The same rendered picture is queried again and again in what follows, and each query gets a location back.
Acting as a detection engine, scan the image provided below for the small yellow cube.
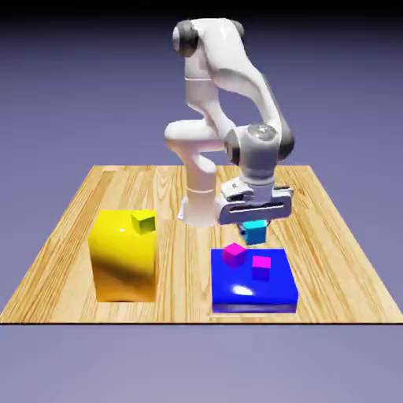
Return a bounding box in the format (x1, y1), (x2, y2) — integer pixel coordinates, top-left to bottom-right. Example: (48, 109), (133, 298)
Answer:
(131, 213), (157, 236)

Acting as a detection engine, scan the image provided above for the small cyan cube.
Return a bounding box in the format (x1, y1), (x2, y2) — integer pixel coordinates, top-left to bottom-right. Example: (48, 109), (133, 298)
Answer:
(242, 219), (268, 246)

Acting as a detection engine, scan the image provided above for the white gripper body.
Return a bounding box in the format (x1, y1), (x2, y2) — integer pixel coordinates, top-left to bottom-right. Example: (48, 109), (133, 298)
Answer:
(216, 187), (294, 226)

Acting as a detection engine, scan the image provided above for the large blue box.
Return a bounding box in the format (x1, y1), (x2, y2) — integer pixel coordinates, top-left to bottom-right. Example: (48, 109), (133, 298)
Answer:
(210, 247), (300, 315)

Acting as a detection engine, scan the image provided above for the small magenta cube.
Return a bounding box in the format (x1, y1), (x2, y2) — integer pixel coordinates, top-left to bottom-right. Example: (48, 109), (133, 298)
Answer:
(222, 242), (247, 268)
(251, 255), (272, 282)

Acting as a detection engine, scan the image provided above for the large yellow box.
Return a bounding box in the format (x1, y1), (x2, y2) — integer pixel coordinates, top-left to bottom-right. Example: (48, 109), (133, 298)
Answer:
(87, 209), (158, 304)

